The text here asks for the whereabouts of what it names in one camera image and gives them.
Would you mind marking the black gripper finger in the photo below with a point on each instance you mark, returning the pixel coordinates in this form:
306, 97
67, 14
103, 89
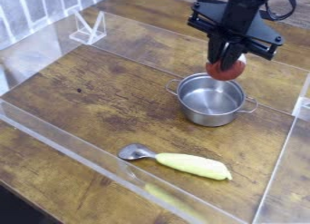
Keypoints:
231, 55
216, 47

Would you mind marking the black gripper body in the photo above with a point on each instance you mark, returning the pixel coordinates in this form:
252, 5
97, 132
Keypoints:
236, 22

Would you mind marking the red white toy mushroom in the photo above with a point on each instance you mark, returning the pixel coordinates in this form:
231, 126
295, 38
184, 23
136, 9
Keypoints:
231, 73

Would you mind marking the silver metal pot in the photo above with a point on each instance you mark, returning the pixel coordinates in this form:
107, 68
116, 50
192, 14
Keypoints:
209, 102

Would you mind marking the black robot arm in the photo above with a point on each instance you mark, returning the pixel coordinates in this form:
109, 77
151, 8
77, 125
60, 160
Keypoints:
236, 30

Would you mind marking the black strip on table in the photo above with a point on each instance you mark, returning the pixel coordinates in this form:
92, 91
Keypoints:
264, 14

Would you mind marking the clear acrylic front barrier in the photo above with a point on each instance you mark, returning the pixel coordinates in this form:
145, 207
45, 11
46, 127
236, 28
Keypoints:
181, 203

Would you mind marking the clear acrylic triangle bracket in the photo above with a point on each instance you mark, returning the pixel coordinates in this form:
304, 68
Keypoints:
88, 34

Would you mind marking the spoon with yellow handle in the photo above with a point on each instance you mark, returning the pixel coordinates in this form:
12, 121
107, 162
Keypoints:
187, 163

